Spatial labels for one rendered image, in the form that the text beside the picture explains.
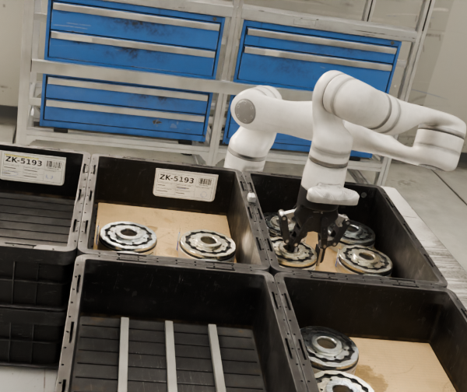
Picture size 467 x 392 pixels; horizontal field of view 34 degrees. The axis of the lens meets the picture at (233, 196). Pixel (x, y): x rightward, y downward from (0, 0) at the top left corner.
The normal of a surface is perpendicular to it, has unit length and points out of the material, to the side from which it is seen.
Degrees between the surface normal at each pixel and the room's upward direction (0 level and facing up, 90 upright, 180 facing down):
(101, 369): 0
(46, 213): 0
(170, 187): 90
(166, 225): 0
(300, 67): 90
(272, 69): 90
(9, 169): 90
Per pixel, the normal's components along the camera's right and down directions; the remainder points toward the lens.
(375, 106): 0.79, 0.33
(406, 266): -0.98, -0.11
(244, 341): 0.17, -0.90
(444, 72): 0.17, 0.44
